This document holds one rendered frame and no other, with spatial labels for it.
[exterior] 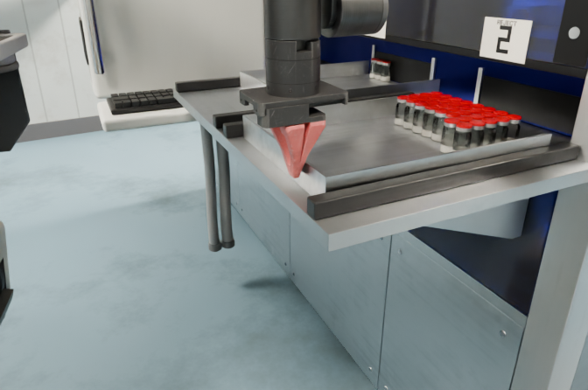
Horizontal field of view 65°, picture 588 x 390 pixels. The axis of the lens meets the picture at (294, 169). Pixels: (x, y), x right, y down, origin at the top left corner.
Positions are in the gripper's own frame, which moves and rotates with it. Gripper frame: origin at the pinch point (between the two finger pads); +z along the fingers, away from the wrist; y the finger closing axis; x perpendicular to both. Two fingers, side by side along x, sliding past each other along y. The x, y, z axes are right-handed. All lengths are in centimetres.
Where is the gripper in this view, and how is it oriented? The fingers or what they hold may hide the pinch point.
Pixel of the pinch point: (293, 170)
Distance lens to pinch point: 52.8
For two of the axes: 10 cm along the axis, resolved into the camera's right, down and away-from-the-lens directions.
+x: -4.3, -3.6, 8.3
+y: 9.0, -1.8, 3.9
